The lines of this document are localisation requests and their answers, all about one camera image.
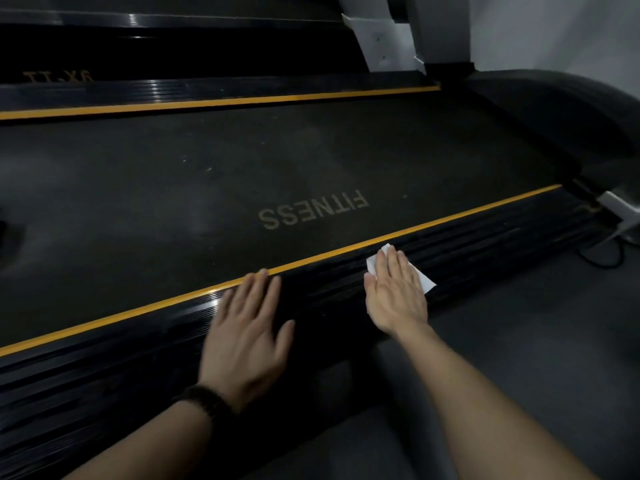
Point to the person's left hand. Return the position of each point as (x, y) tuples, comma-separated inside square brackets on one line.
[(240, 349)]

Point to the black treadmill with orange lettering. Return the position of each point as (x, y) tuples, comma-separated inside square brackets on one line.
[(200, 49)]

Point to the person's right hand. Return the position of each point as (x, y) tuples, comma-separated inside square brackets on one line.
[(397, 299)]

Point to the person's right forearm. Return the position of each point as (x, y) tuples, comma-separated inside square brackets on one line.
[(475, 409)]

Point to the black treadmill with lettered belt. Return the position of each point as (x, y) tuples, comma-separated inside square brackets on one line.
[(200, 169)]

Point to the white wet wipe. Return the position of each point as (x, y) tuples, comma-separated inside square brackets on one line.
[(422, 282)]

